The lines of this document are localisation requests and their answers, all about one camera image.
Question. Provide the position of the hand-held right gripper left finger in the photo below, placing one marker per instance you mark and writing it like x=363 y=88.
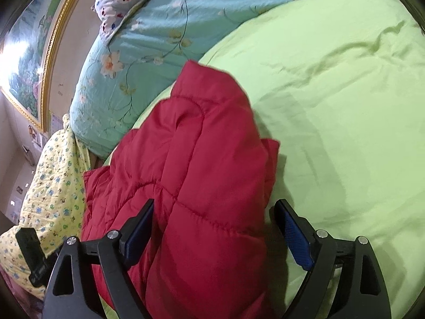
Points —
x=137 y=236

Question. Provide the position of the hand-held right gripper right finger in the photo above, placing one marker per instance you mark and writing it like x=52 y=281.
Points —
x=295 y=236

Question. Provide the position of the red quilted jacket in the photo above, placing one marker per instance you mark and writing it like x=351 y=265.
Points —
x=199 y=172

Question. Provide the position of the yellow patterned blanket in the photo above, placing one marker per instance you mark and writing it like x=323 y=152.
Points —
x=53 y=186

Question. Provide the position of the light green blanket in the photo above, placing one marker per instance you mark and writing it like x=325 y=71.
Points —
x=332 y=106

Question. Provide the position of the teal floral quilt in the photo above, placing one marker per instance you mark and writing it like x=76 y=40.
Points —
x=156 y=40

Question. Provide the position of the gold framed painting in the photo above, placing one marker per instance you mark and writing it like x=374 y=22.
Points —
x=26 y=56

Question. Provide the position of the white patterned pillow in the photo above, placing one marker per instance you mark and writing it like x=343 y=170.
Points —
x=123 y=0

